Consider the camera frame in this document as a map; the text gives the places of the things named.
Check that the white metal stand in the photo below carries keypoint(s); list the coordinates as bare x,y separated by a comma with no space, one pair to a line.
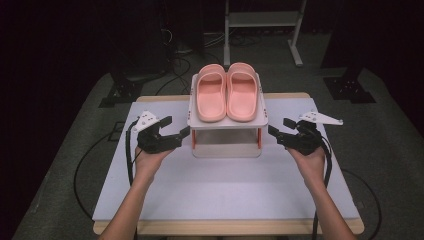
263,18

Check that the black stand base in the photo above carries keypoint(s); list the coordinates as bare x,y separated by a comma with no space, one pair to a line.
123,90

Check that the pink rubber slipper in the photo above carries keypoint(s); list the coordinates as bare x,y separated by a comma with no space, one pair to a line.
242,96
210,96

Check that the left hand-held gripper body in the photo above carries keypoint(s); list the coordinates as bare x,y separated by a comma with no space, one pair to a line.
153,140

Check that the wooden table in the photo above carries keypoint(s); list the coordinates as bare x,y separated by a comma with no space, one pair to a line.
233,227

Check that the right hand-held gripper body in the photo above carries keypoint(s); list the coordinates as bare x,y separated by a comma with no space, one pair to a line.
305,138

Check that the white shoe rack orange supports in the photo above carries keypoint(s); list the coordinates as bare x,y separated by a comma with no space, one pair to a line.
226,124

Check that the black flat base plate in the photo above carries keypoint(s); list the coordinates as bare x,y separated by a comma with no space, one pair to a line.
348,88

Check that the person's right hand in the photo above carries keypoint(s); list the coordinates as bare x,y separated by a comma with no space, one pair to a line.
310,166

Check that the person's left hand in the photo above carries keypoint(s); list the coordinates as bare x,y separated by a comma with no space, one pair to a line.
148,165

